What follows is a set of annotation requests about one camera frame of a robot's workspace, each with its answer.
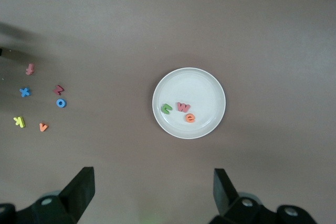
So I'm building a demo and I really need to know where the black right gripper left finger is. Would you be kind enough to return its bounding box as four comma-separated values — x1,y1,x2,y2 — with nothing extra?
0,166,96,224

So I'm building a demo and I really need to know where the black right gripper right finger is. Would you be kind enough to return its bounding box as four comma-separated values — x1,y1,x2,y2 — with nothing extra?
209,168,319,224

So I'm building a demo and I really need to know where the red foam letter w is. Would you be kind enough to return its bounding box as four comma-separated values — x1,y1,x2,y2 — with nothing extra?
176,102,191,114

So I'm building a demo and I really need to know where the green foam letter u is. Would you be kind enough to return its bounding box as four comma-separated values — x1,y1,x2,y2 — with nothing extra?
160,103,173,115

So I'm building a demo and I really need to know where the yellow foam letter k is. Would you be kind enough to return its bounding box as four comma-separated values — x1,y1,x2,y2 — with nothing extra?
13,116,26,129

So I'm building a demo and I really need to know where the beige brown plate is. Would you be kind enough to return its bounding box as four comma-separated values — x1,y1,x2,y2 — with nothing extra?
152,67,226,140

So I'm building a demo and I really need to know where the brown paper table cover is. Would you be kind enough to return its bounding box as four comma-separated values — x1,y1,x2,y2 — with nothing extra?
0,0,336,224

